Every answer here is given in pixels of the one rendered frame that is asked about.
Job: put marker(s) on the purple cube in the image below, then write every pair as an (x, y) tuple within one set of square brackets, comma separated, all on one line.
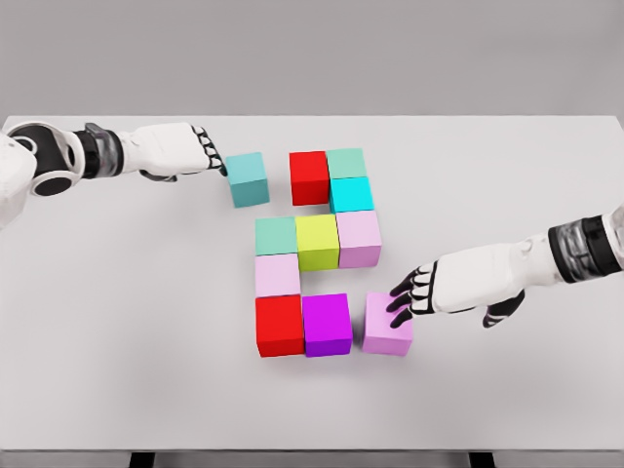
[(327, 324)]

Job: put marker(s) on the cyan cube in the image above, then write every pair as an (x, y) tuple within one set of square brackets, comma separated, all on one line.
[(351, 195)]

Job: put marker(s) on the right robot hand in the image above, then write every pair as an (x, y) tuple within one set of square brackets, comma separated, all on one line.
[(468, 285)]

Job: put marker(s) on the yellow cube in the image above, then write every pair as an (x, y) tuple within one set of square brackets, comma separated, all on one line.
[(318, 242)]

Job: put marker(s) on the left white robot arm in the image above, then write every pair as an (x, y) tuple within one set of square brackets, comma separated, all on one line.
[(58, 156)]

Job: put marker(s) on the light pink cube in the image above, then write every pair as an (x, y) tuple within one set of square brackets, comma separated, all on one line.
[(277, 274), (360, 239)]

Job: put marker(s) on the mint green cube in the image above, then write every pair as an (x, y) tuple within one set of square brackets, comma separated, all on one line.
[(275, 235), (347, 163)]

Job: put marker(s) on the teal cube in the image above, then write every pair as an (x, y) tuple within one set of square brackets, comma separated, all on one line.
[(247, 179)]

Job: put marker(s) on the orchid pink cube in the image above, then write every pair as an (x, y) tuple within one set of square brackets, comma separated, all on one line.
[(380, 331)]

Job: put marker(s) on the red cube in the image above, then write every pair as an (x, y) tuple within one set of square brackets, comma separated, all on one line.
[(279, 325), (308, 178)]

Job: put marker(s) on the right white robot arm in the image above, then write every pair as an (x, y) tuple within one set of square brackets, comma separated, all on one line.
[(580, 248)]

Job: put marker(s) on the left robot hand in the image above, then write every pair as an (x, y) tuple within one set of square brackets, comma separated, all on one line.
[(168, 148)]

